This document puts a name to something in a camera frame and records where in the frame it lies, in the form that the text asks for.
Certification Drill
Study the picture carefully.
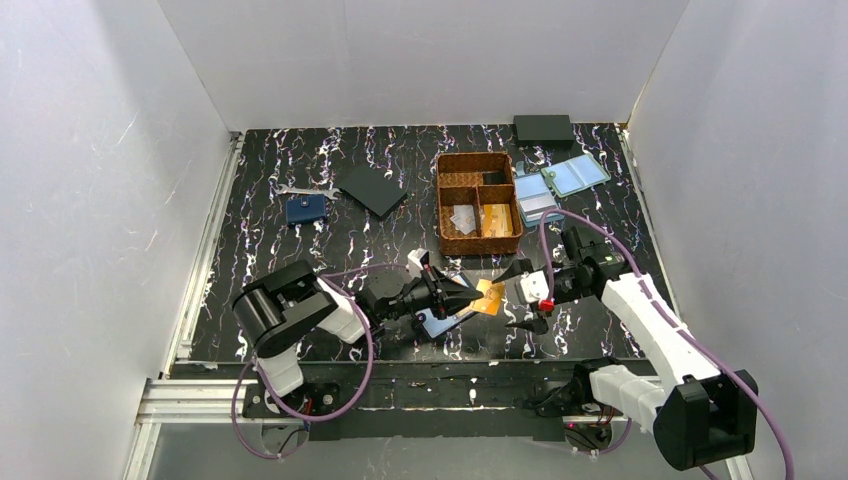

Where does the light green card sleeve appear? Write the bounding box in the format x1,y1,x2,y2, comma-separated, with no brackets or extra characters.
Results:
541,154,610,198

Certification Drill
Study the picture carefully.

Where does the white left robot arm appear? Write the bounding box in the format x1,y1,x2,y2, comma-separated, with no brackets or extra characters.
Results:
231,260,484,397

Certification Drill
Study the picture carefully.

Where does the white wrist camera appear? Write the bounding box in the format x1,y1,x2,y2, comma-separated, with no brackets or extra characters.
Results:
406,248,430,278
516,271,555,313

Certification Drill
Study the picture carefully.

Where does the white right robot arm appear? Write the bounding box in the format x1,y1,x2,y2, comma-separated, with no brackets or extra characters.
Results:
497,227,757,471

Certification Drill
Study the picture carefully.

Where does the silver card in basket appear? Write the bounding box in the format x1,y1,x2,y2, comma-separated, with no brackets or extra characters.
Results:
450,204,478,236

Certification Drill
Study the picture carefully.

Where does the black rectangular box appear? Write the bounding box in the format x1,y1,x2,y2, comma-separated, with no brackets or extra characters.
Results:
513,115,575,147

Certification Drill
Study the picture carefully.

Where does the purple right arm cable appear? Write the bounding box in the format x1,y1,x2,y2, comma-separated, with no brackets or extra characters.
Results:
538,208,796,480

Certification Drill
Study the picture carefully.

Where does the navy blue small wallet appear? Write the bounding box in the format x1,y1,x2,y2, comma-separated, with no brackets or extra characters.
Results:
285,194,328,225

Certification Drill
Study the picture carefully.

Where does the light blue card sleeve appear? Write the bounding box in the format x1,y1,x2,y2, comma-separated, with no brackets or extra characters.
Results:
515,173,560,228

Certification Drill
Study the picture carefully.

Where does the silver metal wrench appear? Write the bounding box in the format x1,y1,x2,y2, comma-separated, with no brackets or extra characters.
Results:
275,185,341,201

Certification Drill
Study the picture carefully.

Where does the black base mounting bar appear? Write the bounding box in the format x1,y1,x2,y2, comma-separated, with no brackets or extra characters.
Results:
241,360,637,443

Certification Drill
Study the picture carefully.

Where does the brown woven divided basket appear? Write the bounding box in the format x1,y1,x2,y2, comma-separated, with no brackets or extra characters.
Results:
434,151,524,256

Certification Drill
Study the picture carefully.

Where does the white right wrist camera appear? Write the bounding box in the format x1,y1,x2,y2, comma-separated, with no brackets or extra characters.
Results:
516,271,555,313

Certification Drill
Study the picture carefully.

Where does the black flat square pad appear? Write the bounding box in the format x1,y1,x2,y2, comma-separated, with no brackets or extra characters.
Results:
338,165,407,219

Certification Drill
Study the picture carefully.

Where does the black leather card holder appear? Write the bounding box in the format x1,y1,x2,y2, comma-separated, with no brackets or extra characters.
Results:
411,299,476,340

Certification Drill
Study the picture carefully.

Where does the gold VIP credit card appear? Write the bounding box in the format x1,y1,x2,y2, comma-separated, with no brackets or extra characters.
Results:
469,279,505,316

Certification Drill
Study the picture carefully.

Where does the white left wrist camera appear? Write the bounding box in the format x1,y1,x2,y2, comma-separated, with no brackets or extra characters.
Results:
406,248,430,278

